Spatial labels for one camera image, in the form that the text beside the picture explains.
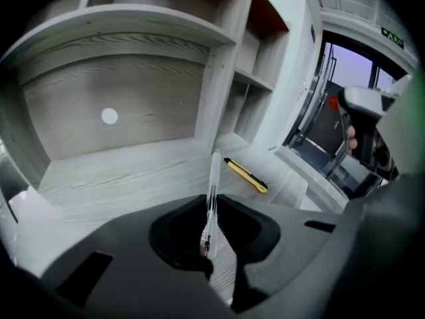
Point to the person's right hand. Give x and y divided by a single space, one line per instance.
351 141

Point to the red door decoration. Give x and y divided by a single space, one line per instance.
333 102

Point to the dark glass door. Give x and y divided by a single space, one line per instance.
318 138

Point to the grey wooden desk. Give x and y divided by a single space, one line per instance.
133 178

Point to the grey wooden shelf unit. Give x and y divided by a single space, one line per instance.
159 105

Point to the white panelled door surround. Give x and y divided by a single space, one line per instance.
348 2

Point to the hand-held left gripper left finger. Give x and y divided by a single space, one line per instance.
133 271

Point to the yellow black utility knife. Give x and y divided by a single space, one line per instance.
244 174

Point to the green exit sign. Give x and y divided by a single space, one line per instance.
392 38

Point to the white wall switch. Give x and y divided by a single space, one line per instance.
301 91

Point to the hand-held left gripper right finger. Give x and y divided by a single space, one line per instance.
299 244

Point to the dark wall sign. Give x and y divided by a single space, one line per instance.
312 33

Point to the silver pen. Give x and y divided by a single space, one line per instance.
215 171

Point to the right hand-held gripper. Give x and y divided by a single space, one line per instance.
365 101

